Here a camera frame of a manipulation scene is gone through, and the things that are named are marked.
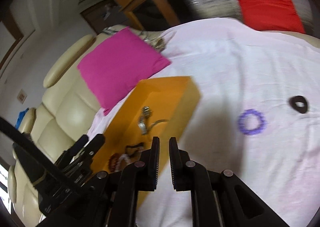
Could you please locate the red bead bracelet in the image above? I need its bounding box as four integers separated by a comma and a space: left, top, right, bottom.
107, 153, 122, 173

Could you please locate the black scrunchie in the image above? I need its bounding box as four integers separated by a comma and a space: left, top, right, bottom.
289, 96, 309, 114

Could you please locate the red pillow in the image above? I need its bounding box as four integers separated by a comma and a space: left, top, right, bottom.
238, 0, 305, 34

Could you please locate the patterned cloth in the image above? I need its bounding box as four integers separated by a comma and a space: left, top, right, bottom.
138, 31, 175, 53

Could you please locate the magenta pillow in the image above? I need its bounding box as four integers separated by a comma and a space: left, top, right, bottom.
77, 27, 171, 115

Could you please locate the cream leather headboard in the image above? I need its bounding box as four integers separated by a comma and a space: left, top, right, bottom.
8, 33, 111, 226

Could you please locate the orange cardboard box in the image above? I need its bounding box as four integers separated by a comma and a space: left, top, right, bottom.
87, 75, 202, 210

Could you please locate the purple bead bracelet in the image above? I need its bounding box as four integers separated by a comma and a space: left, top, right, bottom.
236, 108, 267, 136

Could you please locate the white bead bracelet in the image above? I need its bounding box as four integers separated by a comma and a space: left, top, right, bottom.
115, 153, 133, 171

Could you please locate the black hair tie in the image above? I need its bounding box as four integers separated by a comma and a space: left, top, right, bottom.
124, 141, 146, 156

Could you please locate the silver metal watch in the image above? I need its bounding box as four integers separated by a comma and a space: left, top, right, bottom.
138, 106, 152, 135

